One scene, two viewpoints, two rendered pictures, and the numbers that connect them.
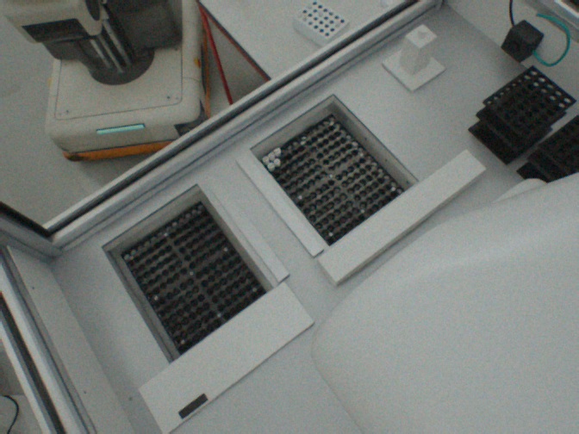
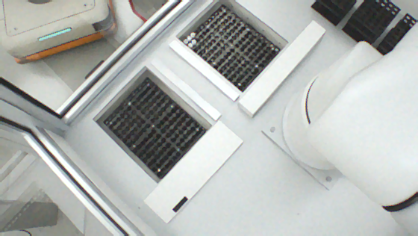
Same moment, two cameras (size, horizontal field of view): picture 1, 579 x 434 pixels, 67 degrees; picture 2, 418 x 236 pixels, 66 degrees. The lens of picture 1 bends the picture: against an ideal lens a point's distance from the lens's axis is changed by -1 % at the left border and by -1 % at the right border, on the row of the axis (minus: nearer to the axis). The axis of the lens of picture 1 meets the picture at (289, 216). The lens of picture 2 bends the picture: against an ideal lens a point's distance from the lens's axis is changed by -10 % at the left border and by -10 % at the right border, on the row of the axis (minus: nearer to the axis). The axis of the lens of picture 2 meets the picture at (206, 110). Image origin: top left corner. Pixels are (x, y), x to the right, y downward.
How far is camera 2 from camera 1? 20 cm
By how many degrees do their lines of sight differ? 10
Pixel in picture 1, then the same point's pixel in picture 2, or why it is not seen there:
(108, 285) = (104, 143)
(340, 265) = (254, 103)
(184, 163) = (136, 53)
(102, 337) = (110, 175)
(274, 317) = (217, 143)
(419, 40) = not seen: outside the picture
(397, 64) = not seen: outside the picture
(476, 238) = (368, 82)
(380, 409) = (345, 148)
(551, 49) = not seen: outside the picture
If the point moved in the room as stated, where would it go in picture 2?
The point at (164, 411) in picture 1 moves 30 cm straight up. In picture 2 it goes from (163, 210) to (137, 213)
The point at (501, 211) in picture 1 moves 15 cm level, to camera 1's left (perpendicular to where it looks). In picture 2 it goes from (372, 71) to (239, 125)
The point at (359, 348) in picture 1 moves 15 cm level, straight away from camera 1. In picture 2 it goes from (336, 128) to (384, 13)
